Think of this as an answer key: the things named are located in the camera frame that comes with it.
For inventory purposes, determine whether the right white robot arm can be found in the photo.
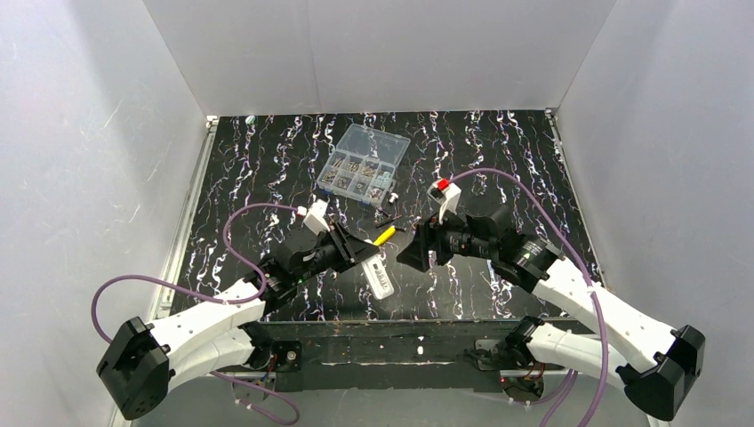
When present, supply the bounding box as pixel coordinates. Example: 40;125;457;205
397;206;706;422

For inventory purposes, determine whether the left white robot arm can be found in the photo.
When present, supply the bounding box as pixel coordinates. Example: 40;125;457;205
96;223;394;421

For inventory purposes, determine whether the small black screw bit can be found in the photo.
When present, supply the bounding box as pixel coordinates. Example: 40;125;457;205
374;214;402;229

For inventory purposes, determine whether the clear plastic screw organizer box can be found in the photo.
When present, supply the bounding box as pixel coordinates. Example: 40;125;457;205
316;124;410;207

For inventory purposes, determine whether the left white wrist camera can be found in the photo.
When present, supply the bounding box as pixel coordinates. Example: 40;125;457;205
296;199;331;235

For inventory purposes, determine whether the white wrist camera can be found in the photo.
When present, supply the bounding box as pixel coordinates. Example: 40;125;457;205
427;178;461;224
296;199;331;235

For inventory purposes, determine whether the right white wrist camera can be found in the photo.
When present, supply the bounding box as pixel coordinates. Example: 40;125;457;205
427;178;461;224

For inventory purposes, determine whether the yellow handled screwdriver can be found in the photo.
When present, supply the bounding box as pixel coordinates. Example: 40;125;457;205
373;225;397;246

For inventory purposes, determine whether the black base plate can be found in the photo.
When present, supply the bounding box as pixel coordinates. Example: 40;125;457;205
240;320;528;392

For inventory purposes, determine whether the aluminium rail frame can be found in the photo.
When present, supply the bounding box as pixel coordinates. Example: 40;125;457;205
160;110;600;327

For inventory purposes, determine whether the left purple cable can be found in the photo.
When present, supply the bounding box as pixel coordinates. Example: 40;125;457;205
90;203;308;425

